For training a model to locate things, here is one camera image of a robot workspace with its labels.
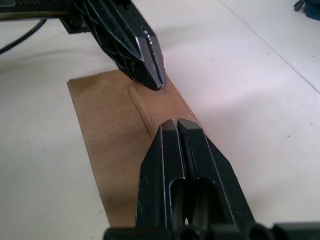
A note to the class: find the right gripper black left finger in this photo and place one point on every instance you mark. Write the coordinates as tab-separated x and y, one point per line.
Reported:
160	175

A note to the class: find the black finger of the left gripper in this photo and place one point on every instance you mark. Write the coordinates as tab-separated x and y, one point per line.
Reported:
152	42

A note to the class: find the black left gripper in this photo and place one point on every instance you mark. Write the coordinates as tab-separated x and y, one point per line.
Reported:
50	10

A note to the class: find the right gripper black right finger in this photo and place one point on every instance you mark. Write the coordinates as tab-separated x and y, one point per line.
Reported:
212	180

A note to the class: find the small brown cardboard box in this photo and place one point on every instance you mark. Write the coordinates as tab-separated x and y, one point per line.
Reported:
105	125

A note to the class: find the dark blue bag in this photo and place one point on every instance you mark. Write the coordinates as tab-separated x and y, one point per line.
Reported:
311	8

